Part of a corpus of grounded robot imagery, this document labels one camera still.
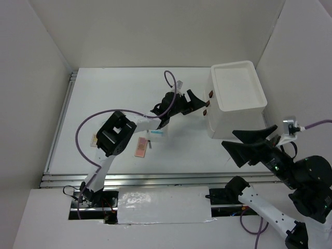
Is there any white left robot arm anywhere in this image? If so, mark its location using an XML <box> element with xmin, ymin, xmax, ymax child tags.
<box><xmin>75</xmin><ymin>90</ymin><xmax>208</xmax><ymax>207</ymax></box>

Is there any white cotton pad pack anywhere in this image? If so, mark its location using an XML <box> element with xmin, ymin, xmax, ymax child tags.
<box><xmin>145</xmin><ymin>126</ymin><xmax>168</xmax><ymax>143</ymax></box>

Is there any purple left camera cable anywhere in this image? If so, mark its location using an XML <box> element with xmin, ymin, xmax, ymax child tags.
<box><xmin>75</xmin><ymin>70</ymin><xmax>182</xmax><ymax>220</ymax></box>

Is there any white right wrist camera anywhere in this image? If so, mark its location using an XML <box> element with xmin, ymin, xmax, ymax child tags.
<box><xmin>276</xmin><ymin>116</ymin><xmax>305</xmax><ymax>146</ymax></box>

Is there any white foil cover plate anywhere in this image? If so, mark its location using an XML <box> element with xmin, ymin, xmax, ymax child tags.
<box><xmin>117</xmin><ymin>186</ymin><xmax>214</xmax><ymax>225</ymax></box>

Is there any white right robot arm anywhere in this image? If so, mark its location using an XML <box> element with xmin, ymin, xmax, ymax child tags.
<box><xmin>222</xmin><ymin>123</ymin><xmax>331</xmax><ymax>248</ymax></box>

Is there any pink blush palette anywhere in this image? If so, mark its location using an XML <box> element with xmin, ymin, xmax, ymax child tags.
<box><xmin>134</xmin><ymin>137</ymin><xmax>148</xmax><ymax>158</ymax></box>

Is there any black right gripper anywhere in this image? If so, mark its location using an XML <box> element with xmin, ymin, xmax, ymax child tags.
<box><xmin>219</xmin><ymin>121</ymin><xmax>300</xmax><ymax>186</ymax></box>

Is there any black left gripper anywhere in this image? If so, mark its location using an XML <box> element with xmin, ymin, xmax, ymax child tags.
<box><xmin>168</xmin><ymin>89</ymin><xmax>206</xmax><ymax>117</ymax></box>

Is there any colourful eyeshadow palette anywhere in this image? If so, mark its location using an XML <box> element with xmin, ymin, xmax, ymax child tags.
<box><xmin>90</xmin><ymin>133</ymin><xmax>98</xmax><ymax>147</ymax></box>

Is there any white drawer cabinet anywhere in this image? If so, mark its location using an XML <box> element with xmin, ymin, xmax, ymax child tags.
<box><xmin>207</xmin><ymin>61</ymin><xmax>267</xmax><ymax>139</ymax></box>

